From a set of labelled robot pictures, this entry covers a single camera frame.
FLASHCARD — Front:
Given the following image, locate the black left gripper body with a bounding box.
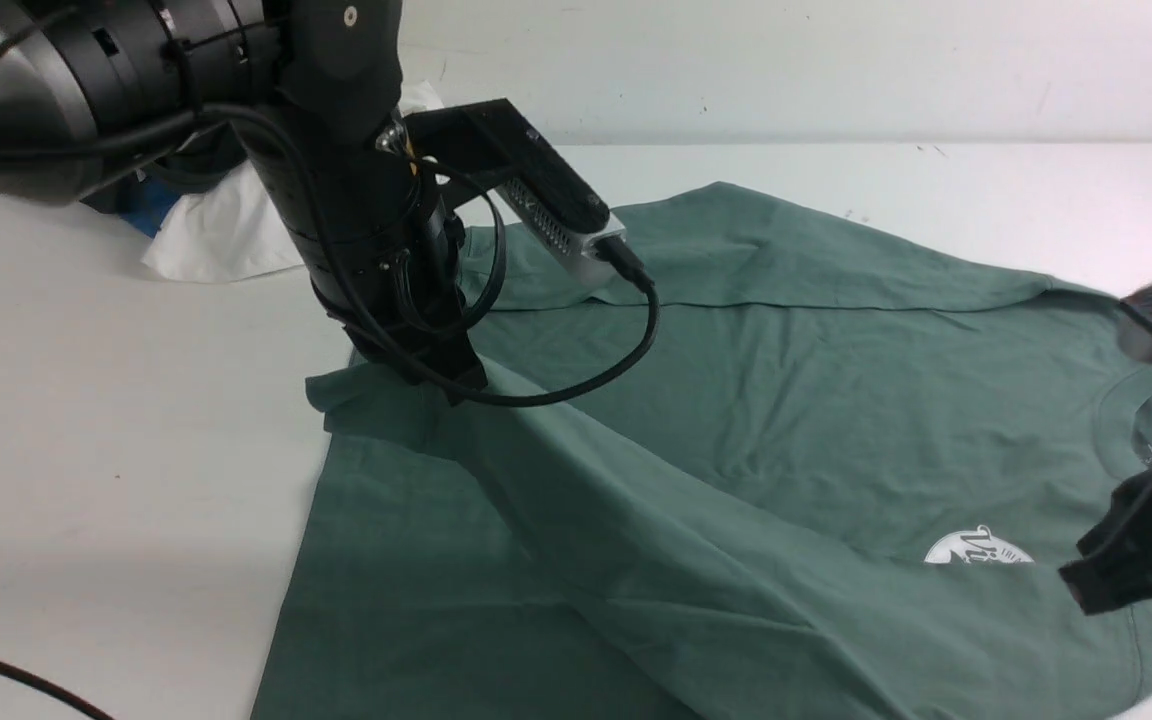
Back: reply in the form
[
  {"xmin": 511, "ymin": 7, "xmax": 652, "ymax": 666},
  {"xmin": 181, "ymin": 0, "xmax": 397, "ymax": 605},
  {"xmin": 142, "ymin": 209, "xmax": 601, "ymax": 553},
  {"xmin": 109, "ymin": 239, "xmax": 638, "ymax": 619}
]
[{"xmin": 236, "ymin": 1, "xmax": 486, "ymax": 402}]

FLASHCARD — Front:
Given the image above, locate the green long sleeve shirt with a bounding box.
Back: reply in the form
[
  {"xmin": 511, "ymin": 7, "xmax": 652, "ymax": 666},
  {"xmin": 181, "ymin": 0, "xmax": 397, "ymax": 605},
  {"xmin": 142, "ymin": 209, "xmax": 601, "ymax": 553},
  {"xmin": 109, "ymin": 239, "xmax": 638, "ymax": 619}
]
[{"xmin": 252, "ymin": 184, "xmax": 1152, "ymax": 719}]

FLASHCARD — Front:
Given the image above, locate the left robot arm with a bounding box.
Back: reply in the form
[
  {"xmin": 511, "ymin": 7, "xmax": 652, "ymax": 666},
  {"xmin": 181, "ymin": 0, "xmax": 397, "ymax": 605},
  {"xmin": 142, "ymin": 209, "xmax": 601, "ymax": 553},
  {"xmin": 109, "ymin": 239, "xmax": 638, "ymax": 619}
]
[{"xmin": 0, "ymin": 1, "xmax": 486, "ymax": 402}]

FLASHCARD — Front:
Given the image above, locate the blue garment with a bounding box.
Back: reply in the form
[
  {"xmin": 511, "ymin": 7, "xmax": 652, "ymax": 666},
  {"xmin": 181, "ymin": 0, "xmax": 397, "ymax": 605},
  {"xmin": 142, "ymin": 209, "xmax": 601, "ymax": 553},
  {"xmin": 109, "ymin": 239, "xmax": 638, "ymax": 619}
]
[{"xmin": 115, "ymin": 173, "xmax": 182, "ymax": 238}]

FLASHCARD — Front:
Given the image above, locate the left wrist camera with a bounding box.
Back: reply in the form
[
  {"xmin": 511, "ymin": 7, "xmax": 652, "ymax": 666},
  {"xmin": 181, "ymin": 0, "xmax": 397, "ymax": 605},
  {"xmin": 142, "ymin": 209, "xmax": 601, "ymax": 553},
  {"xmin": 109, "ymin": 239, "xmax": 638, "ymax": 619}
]
[{"xmin": 406, "ymin": 97, "xmax": 626, "ymax": 290}]

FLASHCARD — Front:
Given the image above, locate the left black camera cable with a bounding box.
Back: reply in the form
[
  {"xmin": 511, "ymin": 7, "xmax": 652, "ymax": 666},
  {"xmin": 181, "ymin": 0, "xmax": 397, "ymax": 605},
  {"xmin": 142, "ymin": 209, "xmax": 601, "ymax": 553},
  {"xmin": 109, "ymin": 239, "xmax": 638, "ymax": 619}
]
[{"xmin": 0, "ymin": 105, "xmax": 661, "ymax": 408}]

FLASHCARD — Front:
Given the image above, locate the black camera cable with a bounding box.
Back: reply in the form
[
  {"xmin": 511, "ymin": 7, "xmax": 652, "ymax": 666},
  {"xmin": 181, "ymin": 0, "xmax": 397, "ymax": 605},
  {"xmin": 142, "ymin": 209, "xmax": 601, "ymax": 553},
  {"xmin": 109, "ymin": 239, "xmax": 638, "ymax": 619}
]
[
  {"xmin": 0, "ymin": 105, "xmax": 661, "ymax": 408},
  {"xmin": 0, "ymin": 635, "xmax": 118, "ymax": 720}
]

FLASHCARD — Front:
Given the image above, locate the right black camera cable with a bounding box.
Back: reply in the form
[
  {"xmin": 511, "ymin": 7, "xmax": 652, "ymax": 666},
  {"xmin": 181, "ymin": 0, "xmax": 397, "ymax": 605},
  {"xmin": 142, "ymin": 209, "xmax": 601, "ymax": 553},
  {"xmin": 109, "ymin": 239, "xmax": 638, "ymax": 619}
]
[{"xmin": 0, "ymin": 635, "xmax": 118, "ymax": 720}]

